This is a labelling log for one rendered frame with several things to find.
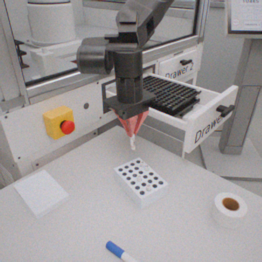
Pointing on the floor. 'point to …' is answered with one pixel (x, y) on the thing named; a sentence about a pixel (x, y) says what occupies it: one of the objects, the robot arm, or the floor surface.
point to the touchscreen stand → (238, 123)
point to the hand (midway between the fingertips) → (131, 132)
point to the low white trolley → (128, 211)
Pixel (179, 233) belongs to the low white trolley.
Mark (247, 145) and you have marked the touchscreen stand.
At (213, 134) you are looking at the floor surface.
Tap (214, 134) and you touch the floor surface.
